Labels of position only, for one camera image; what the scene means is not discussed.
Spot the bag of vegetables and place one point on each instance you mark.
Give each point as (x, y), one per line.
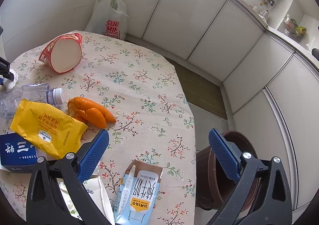
(293, 30)

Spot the brown trash bin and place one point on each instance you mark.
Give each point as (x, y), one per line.
(212, 185)

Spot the brown floor mat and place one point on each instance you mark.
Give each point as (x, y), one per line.
(199, 91)

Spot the white paper cup green leaves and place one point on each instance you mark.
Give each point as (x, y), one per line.
(96, 191)

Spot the blue milk carton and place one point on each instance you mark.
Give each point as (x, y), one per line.
(137, 193)

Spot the crumpled white tissue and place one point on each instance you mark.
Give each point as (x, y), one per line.
(10, 84)

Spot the red instant noodle bowl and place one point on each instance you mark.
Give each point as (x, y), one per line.
(63, 53)

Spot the clear plastic bottle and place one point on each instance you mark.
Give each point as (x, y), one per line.
(40, 93)

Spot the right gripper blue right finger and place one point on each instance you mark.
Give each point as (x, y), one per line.
(272, 203)

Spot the floral tablecloth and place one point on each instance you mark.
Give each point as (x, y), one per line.
(154, 122)

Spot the white kitchen cabinets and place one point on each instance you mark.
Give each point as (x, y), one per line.
(270, 82)

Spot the dark blue carton box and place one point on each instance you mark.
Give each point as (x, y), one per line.
(17, 154)

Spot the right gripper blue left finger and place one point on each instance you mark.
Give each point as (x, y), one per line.
(45, 203)

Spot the white plastic shopping bag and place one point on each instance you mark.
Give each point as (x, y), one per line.
(109, 18)

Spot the orange peel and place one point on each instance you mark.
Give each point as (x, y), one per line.
(86, 110)

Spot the yellow snack wrapper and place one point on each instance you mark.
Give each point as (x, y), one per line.
(48, 128)

